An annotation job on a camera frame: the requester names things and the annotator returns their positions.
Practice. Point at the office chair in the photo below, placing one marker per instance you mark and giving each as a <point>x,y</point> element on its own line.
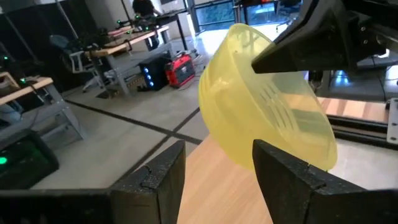
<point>73,56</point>

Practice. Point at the black computer tower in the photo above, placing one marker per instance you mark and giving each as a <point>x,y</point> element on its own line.
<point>154,74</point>

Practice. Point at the translucent yellow plastic bowl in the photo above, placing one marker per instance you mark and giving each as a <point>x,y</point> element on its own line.
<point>242,109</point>

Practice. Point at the red portable generator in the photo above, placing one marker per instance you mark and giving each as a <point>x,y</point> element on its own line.
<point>179,71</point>

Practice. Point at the person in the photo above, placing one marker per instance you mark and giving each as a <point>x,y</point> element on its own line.
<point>143,7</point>

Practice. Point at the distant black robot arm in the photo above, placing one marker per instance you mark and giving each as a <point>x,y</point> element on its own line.
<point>135,22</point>

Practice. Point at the black device with green light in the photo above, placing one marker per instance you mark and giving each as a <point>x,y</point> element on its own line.
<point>25,158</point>

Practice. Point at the black metal table frame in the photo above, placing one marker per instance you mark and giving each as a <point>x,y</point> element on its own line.
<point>357,130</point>

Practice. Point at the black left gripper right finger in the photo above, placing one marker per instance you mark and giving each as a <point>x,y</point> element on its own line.
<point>289,193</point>

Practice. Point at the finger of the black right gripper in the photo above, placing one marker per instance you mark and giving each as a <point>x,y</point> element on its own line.
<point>311,46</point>

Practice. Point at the wooden workbench with grey legs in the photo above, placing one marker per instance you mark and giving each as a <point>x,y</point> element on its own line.
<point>28,88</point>
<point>133,39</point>

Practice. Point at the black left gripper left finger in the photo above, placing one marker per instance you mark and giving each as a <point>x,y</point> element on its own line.
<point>149,193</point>

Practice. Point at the black table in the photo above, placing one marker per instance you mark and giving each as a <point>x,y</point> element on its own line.
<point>169,18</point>

